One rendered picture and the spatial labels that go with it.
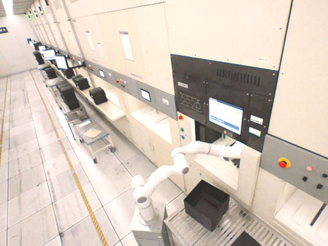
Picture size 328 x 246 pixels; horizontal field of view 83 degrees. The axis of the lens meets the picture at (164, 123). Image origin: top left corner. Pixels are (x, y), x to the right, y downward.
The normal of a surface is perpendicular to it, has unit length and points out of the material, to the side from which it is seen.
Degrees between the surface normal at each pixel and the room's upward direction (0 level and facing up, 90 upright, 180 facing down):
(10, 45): 90
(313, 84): 90
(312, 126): 90
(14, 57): 90
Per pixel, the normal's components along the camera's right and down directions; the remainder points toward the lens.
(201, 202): -0.14, -0.83
